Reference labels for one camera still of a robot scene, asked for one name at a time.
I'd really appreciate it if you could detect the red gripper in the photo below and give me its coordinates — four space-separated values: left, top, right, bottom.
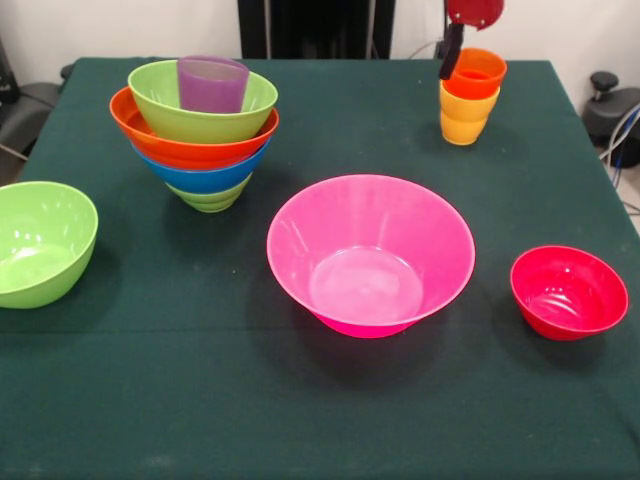
438 0 505 82

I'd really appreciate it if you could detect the orange plastic cup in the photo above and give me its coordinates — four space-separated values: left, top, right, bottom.
444 47 509 100

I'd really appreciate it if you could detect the pink plastic bowl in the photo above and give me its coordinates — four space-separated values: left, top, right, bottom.
265 174 477 340

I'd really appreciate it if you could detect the purple plastic cup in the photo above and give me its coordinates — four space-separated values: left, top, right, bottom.
176 54 251 114

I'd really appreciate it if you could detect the large green plastic bowl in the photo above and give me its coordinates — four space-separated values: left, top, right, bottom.
0 180 100 310
127 59 279 145

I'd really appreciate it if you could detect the orange plastic bowl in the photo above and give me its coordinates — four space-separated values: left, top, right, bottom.
108 87 280 171

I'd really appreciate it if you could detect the blue plastic bowl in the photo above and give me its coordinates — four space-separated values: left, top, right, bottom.
130 137 273 195

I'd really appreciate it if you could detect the yellow plastic cup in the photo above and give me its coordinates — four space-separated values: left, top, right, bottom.
439 79 501 125
440 113 488 147

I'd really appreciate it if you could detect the black equipment base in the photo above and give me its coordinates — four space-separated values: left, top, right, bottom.
582 71 640 147

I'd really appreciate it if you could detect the small red plastic bowl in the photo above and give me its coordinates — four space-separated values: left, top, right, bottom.
509 244 630 342

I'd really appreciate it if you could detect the small green plastic bowl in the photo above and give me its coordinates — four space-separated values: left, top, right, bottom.
164 173 254 214

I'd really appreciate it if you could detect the dark green tablecloth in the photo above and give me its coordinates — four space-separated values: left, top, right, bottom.
0 57 640 480

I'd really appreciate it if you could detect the black office chair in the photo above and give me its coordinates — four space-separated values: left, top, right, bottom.
0 37 76 161

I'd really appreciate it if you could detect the bundle of grey cables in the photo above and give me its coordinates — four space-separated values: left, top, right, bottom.
598 102 640 174

